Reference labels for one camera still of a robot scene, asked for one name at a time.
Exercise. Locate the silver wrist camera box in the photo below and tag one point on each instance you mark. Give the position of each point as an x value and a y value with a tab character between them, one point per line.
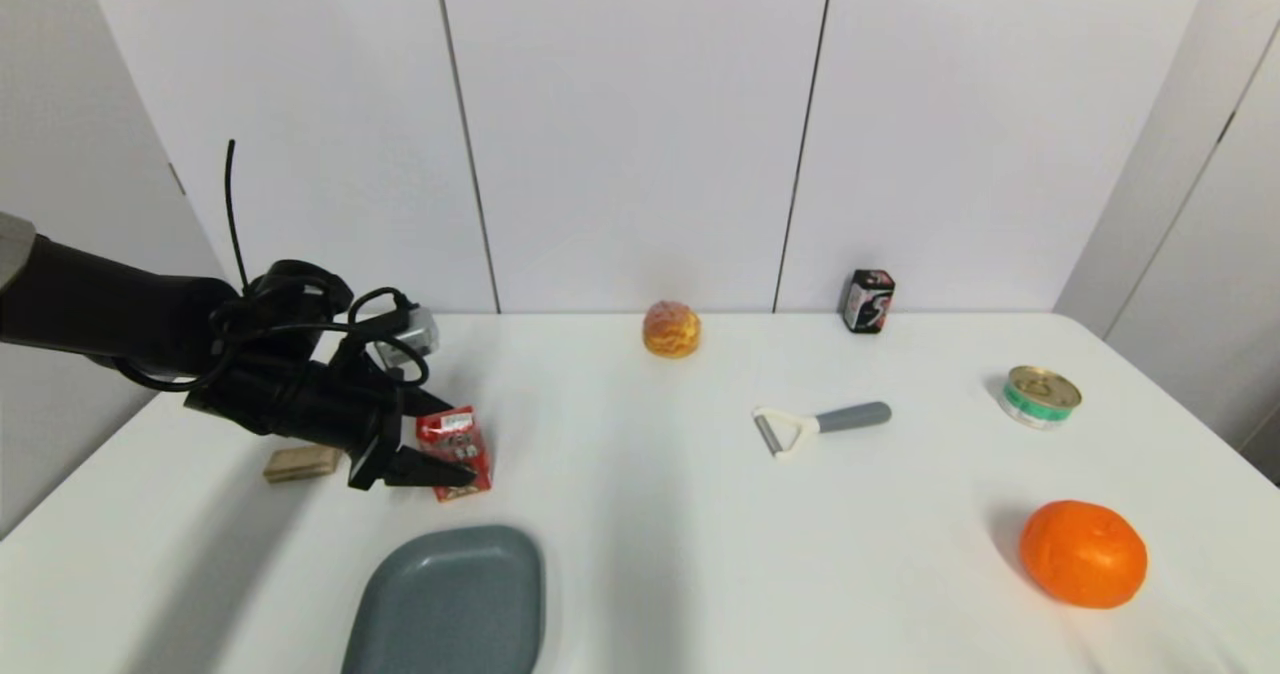
412	332

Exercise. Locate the orange fruit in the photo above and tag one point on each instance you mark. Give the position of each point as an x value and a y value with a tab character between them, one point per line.
1084	554

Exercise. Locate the grey plastic plate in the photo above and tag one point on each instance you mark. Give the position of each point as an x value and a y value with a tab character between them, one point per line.
450	604

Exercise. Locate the red milk carton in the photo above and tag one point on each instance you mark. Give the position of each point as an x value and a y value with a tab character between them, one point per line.
452	434

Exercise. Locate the black gum box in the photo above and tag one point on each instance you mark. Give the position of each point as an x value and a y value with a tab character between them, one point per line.
867	303

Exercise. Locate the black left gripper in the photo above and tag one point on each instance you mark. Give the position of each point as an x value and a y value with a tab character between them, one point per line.
300	399

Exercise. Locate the green labelled tin can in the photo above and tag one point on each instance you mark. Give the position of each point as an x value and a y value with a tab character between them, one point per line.
1040	399

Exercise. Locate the small wooden block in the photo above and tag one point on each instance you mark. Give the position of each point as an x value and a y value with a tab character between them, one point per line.
293	466

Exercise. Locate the golden cream puff bread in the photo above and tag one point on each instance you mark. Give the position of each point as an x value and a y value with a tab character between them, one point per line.
671	331

